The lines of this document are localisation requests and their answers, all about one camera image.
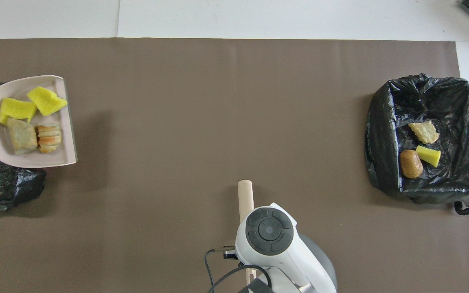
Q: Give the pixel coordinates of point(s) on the striped orange croissant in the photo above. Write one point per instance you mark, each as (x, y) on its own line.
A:
(49, 138)

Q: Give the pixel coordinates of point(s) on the brown bread roll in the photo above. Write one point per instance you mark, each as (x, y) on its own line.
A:
(411, 164)

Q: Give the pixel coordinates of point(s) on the small yellow sponge piece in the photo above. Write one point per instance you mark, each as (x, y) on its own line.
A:
(428, 155)

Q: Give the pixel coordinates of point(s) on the beige brush with black bristles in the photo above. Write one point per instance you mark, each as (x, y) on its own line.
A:
(245, 199)

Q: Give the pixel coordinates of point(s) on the greenish tan bread piece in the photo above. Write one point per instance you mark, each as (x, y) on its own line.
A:
(22, 136)

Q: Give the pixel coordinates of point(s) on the pale crusty bread piece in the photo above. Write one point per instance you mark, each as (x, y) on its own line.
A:
(424, 132)

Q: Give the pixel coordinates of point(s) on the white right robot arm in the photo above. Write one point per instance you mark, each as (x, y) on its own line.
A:
(269, 232)

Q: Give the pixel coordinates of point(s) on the brown table mat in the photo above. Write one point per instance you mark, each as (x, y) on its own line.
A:
(177, 122)

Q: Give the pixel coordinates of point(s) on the yellow sponge chunk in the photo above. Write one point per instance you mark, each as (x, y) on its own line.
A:
(47, 101)
(16, 110)

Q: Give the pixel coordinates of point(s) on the pink bin with black bag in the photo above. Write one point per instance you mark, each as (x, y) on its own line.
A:
(2, 187)

